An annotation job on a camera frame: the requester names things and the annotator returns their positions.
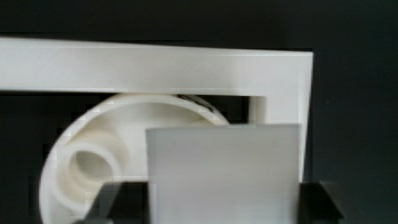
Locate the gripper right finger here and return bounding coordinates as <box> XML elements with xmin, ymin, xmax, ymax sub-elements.
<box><xmin>298</xmin><ymin>182</ymin><xmax>344</xmax><ymax>224</ymax></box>

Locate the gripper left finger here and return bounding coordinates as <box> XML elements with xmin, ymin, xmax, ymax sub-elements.
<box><xmin>72</xmin><ymin>182</ymin><xmax>149</xmax><ymax>224</ymax></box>

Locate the white stool leg with tag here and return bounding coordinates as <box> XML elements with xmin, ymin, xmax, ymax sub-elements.
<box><xmin>147</xmin><ymin>125</ymin><xmax>298</xmax><ymax>224</ymax></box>

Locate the white U-shaped fence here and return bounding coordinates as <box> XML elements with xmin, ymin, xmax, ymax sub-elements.
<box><xmin>0</xmin><ymin>36</ymin><xmax>314</xmax><ymax>183</ymax></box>

